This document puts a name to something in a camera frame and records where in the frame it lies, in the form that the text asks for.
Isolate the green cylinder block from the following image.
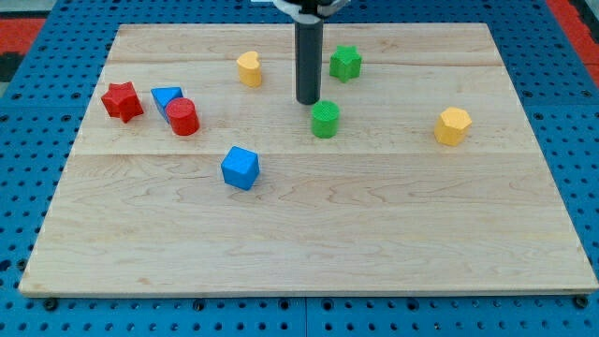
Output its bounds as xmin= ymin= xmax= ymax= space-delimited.
xmin=311 ymin=100 xmax=340 ymax=139

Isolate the wooden board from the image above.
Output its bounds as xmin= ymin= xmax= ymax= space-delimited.
xmin=20 ymin=23 xmax=598 ymax=298

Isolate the blue cube block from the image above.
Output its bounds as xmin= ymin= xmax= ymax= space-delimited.
xmin=221 ymin=146 xmax=260 ymax=190

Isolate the yellow heart block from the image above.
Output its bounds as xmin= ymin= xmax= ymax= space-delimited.
xmin=236 ymin=51 xmax=262 ymax=87

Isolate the green star block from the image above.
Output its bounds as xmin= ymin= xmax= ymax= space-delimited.
xmin=329 ymin=45 xmax=362 ymax=82

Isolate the red cylinder block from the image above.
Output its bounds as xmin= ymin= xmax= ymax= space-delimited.
xmin=166 ymin=97 xmax=200 ymax=136

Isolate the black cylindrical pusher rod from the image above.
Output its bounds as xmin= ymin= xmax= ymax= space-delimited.
xmin=294 ymin=14 xmax=324 ymax=105

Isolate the blue triangle block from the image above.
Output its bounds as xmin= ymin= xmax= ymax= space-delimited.
xmin=151 ymin=87 xmax=183 ymax=123

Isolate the yellow hexagon block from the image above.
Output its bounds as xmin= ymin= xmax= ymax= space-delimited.
xmin=433 ymin=107 xmax=472 ymax=146

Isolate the red star block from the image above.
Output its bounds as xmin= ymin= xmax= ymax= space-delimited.
xmin=101 ymin=81 xmax=144 ymax=124

